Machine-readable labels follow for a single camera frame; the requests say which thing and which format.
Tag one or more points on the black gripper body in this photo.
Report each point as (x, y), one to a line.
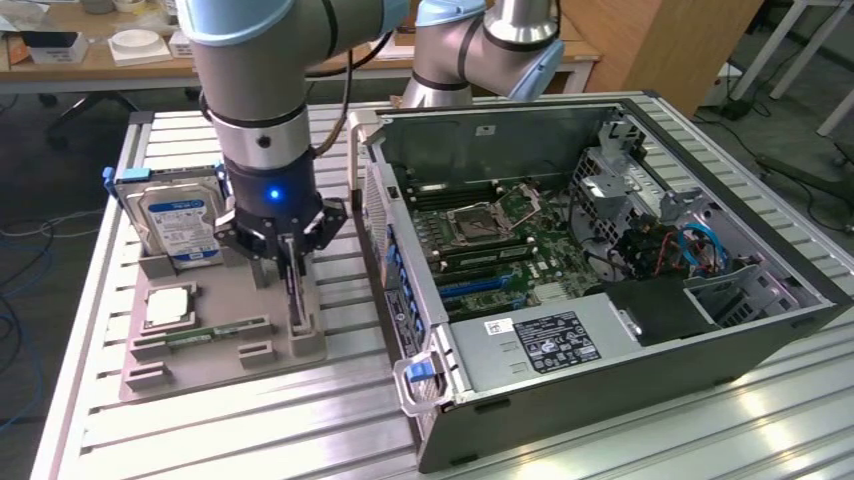
(273, 195)

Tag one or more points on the green graphics card black cooler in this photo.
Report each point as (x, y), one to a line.
(300, 300)

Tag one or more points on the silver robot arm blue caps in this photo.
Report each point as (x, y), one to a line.
(260, 100)

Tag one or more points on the hard disk in blue caddy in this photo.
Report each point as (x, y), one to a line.
(173, 225)

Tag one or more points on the grey parts rack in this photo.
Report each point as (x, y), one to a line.
(220, 300)

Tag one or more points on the silver CPU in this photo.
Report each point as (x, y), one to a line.
(167, 307)

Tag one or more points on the black RAM slot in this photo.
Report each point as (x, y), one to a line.
(454, 187)
(456, 201)

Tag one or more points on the CPU socket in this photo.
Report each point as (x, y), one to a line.
(476, 225)

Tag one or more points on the long blue expansion slot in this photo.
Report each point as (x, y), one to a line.
(467, 287)

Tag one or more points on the installed RAM stick green label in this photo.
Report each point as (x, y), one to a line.
(487, 257)

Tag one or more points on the metal socket cover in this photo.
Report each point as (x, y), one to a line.
(520, 202)

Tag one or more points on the small white box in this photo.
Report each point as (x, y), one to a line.
(179, 47)

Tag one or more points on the black office chair base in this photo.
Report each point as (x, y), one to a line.
(87, 107)

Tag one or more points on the blue case latch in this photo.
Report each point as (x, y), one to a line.
(419, 372)

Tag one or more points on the white paper stack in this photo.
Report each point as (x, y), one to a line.
(394, 54)

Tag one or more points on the green motherboard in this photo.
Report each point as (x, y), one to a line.
(554, 260)

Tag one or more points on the silver chipset heatsink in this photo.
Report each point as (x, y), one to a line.
(550, 293)

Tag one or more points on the white round holder square base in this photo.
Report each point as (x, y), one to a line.
(140, 47)

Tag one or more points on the grey power supply unit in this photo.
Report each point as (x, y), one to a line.
(494, 360)

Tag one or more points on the wooden desk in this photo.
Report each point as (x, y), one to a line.
(87, 70)

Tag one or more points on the perforated metal drive cage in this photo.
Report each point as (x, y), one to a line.
(600, 195)

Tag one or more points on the white box black lid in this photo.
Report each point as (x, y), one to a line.
(56, 52)

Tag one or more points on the grey cup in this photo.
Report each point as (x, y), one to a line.
(97, 6)

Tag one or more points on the black plastic shroud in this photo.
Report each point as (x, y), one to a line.
(660, 310)

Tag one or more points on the open dark grey PC case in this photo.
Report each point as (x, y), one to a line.
(600, 400)

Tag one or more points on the wooden cabinet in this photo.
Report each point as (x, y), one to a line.
(667, 50)

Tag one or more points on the metal disk bay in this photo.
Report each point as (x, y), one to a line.
(747, 295)

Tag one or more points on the black power adapter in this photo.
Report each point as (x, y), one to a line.
(735, 110)

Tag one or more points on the black floor stand base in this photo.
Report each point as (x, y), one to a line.
(821, 175)

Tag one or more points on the black chassis intrusion switch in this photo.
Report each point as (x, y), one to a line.
(394, 192)

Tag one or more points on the white table frame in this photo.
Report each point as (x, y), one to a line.
(740, 85)

